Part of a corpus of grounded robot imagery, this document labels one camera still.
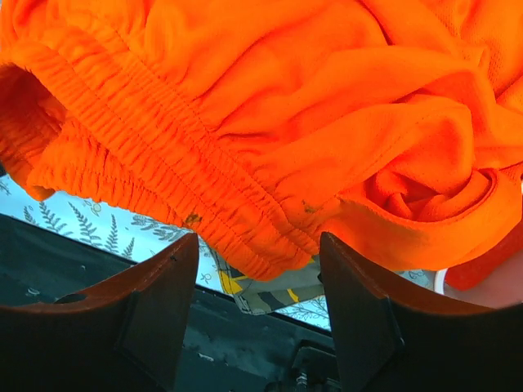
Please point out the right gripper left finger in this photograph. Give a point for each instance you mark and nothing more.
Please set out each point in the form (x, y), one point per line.
(123, 334)

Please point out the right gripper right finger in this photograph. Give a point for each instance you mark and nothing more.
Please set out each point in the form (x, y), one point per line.
(390, 334)

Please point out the orange mesh shorts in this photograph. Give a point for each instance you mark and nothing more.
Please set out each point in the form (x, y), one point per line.
(260, 125)

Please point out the camouflage shorts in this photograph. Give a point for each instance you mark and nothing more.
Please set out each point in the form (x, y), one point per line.
(257, 297)

